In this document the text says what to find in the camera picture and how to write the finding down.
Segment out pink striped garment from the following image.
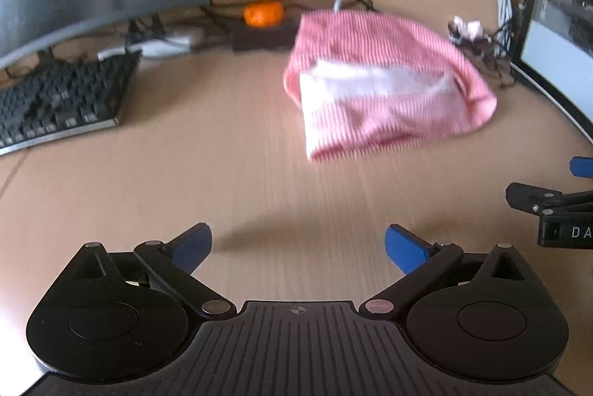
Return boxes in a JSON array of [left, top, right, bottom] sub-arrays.
[[284, 10, 497, 161]]

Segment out right computer monitor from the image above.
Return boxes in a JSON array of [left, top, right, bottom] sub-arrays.
[[511, 0, 593, 139]]

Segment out crumpled white paper tag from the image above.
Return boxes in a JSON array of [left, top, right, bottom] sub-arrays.
[[452, 16, 484, 41]]

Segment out black keyboard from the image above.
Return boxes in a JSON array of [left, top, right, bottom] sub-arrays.
[[1, 52, 142, 155]]

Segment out white power strip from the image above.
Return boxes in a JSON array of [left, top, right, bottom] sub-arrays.
[[96, 28, 205, 61]]

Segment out black power adapter box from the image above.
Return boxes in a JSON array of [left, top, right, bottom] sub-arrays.
[[230, 19, 299, 53]]

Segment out orange pumpkin toy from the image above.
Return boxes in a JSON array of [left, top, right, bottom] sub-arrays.
[[243, 0, 284, 29]]

